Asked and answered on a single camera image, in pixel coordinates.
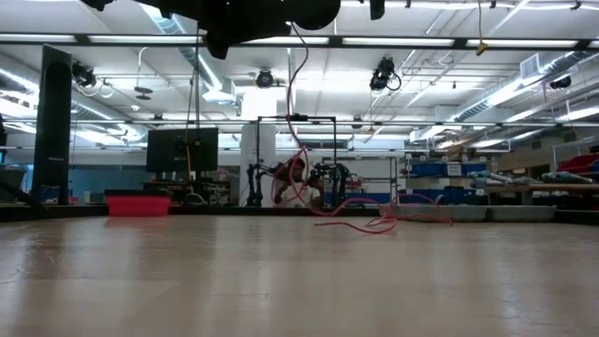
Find grey plastic tool case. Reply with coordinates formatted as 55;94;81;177
378;203;557;224

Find black upright post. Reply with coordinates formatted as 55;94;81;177
31;44;73;207

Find blue storage bins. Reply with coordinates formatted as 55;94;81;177
405;161;489;178

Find thin red cord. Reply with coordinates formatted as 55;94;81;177
270;21;454;235

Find red shelf bin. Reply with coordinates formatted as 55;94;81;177
556;154;599;175

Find black aluminium table frame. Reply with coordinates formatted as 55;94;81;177
0;180;599;225

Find grey wrapped bundle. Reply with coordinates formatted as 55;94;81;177
467;170;530;186
542;171;594;184

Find grey chair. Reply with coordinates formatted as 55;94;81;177
0;164;27;203

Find black ceiling camera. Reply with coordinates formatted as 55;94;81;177
369;55;402;93
72;62;98;89
255;68;276;89

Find person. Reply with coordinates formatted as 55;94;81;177
273;156;324;208

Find black gantry frame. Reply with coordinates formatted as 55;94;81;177
255;113;338;207

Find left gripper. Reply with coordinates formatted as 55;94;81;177
200;0;296;61

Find black overhead light bar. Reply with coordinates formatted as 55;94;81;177
0;32;599;51

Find yellow hanging plug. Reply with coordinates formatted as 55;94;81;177
475;0;490;57

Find red plastic bin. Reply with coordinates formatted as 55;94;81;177
105;188;173;218

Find black monitor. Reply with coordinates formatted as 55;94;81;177
145;126;220;173

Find white ceiling vent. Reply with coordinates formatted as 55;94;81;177
519;53;543;81

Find wooden workbench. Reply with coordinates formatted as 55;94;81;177
486;182;599;207

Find black plastic cord spool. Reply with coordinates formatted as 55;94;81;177
290;0;343;32

